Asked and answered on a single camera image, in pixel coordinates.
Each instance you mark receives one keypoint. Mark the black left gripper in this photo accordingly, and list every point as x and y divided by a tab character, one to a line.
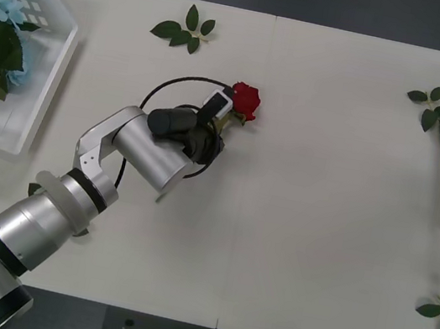
200	144

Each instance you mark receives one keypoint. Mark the red rose with long stem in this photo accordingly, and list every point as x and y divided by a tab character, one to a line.
246	99

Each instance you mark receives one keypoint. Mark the silver and black left arm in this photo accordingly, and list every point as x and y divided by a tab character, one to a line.
145	151

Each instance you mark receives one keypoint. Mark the green twig with five leaves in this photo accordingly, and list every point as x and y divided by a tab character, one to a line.
183	36

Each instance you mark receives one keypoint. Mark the shallow white box with holes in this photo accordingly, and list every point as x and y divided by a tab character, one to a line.
45	70

